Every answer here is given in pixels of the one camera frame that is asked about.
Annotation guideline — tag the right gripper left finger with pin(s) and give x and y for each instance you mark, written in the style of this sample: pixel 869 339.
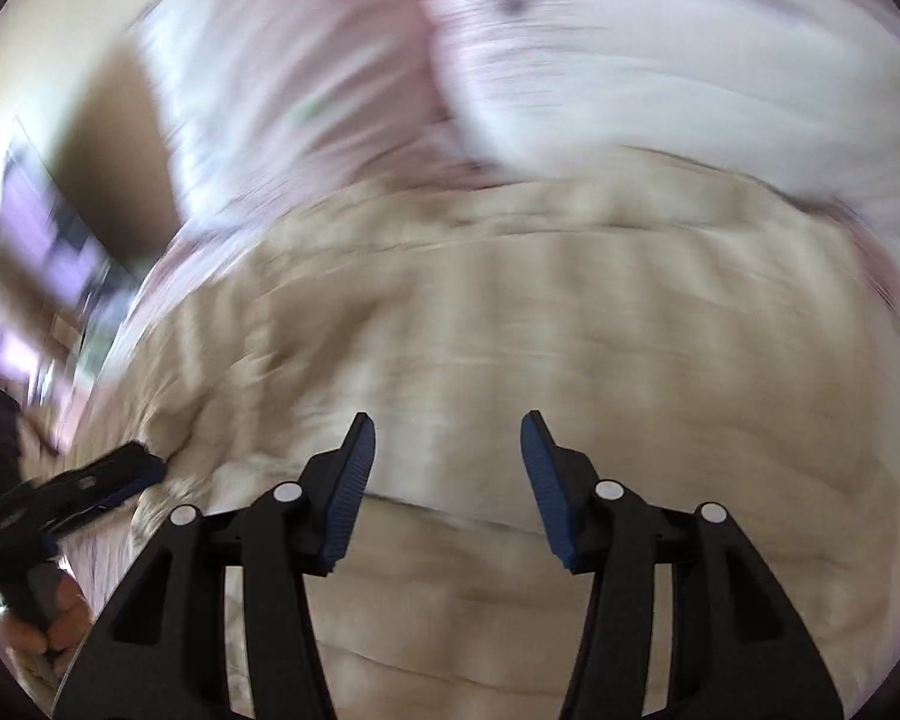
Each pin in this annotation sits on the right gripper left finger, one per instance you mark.
pixel 158 650

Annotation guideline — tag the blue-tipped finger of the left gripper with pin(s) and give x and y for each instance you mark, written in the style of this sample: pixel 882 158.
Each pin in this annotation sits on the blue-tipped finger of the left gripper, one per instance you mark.
pixel 116 477

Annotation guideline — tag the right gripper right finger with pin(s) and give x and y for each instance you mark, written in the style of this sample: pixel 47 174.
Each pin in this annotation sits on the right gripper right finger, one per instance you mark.
pixel 739 649

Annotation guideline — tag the cream white puffer jacket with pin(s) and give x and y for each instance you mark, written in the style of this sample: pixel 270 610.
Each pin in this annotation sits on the cream white puffer jacket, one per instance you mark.
pixel 690 331

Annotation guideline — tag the person's left hand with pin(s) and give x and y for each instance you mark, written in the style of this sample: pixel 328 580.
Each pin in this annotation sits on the person's left hand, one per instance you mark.
pixel 45 630

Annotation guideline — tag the white pink floral pillow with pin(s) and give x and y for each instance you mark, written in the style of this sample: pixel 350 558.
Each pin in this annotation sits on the white pink floral pillow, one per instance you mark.
pixel 268 104

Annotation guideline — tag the pink floral bed sheet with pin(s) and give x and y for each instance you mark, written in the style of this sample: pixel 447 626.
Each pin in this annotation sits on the pink floral bed sheet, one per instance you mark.
pixel 802 96

